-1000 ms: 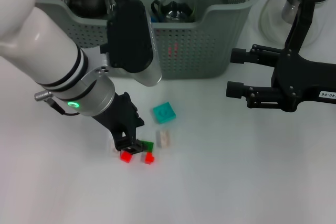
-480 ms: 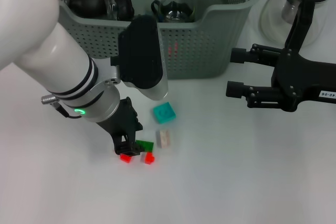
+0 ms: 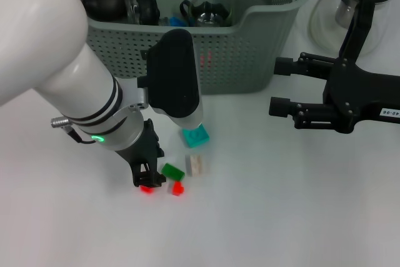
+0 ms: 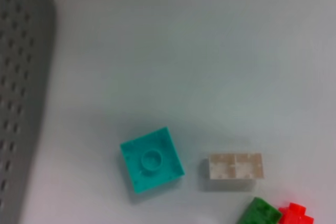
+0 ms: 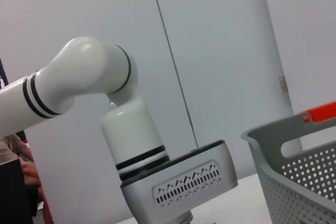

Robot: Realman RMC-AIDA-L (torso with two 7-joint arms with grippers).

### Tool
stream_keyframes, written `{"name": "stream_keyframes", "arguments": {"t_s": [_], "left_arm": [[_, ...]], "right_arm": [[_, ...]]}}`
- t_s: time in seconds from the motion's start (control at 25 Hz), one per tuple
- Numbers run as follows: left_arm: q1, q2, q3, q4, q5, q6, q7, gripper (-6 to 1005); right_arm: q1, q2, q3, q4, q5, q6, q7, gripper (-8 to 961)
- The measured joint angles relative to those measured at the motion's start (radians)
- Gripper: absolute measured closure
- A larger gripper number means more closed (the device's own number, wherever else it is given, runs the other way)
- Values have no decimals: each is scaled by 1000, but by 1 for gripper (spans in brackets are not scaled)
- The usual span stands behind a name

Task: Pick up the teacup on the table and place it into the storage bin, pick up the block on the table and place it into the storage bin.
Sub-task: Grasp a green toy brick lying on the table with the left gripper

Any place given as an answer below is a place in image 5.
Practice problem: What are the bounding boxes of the grey perforated storage bin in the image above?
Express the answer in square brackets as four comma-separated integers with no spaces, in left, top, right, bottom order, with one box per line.
[240,115,336,224]

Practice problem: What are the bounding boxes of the metal door hinge plate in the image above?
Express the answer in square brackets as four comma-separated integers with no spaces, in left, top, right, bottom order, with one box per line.
[278,76,288,93]

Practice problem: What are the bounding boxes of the seated person beige shirt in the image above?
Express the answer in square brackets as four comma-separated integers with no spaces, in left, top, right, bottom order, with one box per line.
[0,133,54,224]

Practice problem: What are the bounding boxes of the black computer monitor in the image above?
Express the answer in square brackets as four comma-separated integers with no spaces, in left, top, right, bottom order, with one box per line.
[0,159,34,224]

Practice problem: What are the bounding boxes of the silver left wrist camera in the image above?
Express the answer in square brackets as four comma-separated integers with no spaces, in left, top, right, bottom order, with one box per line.
[120,140,239,221]

